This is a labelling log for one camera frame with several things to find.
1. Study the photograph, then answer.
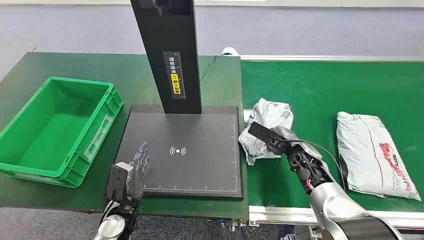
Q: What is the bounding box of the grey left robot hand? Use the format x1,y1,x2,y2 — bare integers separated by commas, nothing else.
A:
129,141,152,200

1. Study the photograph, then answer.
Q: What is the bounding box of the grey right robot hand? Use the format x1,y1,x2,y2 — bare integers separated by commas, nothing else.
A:
267,127,323,161

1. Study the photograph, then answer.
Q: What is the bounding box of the white mailer package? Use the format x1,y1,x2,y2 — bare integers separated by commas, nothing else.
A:
336,111,422,202
237,97,295,167

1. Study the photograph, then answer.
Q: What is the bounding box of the black weighing device with column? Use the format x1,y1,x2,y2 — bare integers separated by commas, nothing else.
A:
114,0,244,200

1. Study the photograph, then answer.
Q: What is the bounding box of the flat white mailer package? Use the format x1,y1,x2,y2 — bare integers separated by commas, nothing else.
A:
336,111,422,202

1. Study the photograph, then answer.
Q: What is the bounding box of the green plastic basket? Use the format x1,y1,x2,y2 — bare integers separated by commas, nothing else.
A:
0,76,124,189

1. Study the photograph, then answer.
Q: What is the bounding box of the green belt conveyor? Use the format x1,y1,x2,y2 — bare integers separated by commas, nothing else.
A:
240,54,424,233

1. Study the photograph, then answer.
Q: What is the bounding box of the white round object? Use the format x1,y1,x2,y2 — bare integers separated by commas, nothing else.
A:
221,46,240,57

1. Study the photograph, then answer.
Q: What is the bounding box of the black yellow column label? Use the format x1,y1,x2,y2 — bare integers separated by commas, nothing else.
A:
162,51,186,100

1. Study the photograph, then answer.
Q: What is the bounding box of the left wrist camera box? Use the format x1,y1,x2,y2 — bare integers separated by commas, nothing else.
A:
105,162,134,201

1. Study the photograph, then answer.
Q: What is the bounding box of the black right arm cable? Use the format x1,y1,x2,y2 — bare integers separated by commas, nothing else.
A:
281,139,347,191

